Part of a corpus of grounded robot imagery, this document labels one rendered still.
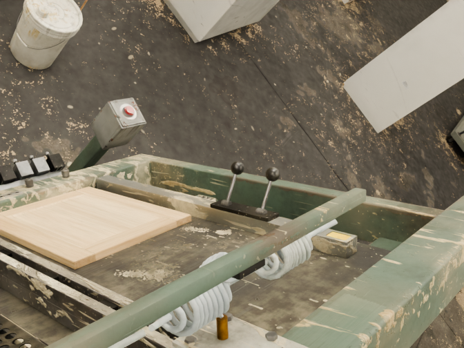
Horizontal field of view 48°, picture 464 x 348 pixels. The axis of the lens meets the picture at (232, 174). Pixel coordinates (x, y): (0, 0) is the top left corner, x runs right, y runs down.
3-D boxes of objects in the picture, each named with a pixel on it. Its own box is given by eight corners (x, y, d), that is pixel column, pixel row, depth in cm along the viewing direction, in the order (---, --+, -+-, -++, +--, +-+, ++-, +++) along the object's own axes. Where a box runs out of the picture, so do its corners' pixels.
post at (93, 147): (45, 204, 262) (110, 128, 212) (50, 214, 261) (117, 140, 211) (34, 207, 258) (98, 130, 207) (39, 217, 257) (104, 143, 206)
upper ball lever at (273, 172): (258, 217, 138) (272, 168, 140) (270, 219, 136) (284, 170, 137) (250, 213, 135) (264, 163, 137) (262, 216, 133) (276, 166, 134)
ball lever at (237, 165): (224, 208, 146) (237, 162, 147) (234, 210, 143) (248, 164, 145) (215, 205, 143) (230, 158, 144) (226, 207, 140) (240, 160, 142)
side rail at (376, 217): (163, 184, 202) (161, 157, 199) (458, 254, 132) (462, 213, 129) (152, 188, 198) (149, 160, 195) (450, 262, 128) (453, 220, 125)
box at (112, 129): (113, 120, 214) (133, 96, 202) (126, 145, 212) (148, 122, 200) (88, 125, 206) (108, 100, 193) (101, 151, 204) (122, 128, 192)
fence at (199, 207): (108, 186, 183) (108, 175, 182) (357, 251, 122) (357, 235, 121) (97, 189, 179) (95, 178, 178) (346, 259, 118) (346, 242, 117)
